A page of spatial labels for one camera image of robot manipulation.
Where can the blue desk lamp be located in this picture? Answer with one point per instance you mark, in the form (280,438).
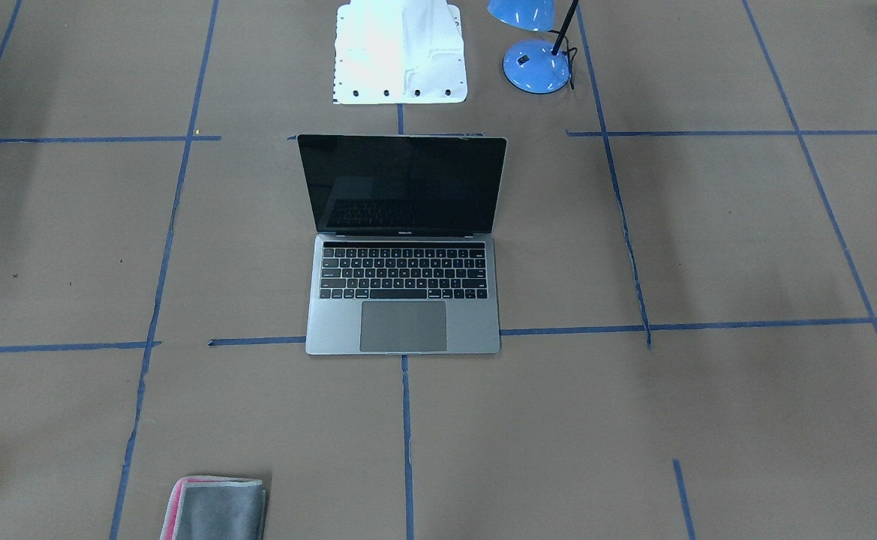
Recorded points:
(538,66)

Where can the grey and pink cloth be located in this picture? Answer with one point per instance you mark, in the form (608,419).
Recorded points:
(215,507)

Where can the grey laptop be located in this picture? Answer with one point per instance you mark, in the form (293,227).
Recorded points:
(404,256)

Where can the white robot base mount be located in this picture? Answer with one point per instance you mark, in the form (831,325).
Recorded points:
(399,52)

